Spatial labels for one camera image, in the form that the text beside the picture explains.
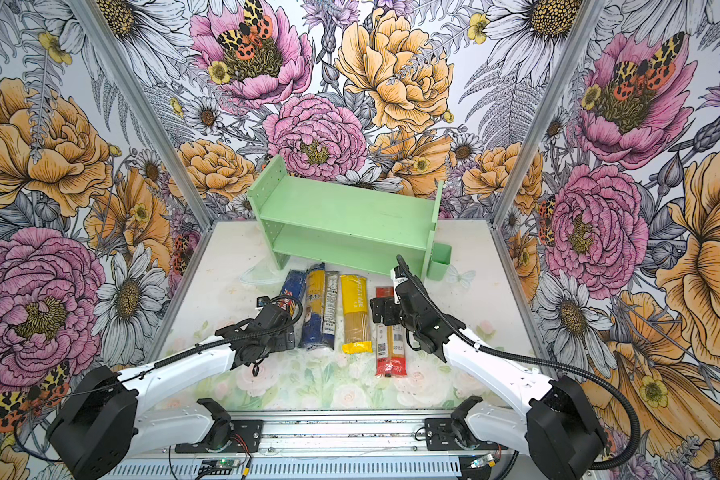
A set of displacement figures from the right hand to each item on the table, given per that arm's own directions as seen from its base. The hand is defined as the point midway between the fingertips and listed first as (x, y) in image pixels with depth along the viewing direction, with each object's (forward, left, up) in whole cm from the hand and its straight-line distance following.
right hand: (385, 309), depth 83 cm
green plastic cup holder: (+19, -19, -3) cm, 27 cm away
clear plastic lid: (+23, +41, -13) cm, 49 cm away
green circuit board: (-32, +39, -12) cm, 52 cm away
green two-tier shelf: (+17, +9, +15) cm, 24 cm away
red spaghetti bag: (-5, -2, -10) cm, 11 cm away
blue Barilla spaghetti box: (+14, +28, -9) cm, 33 cm away
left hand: (-5, +33, -9) cm, 34 cm away
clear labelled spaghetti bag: (+6, +16, -10) cm, 20 cm away
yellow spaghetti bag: (+8, +9, -9) cm, 15 cm away
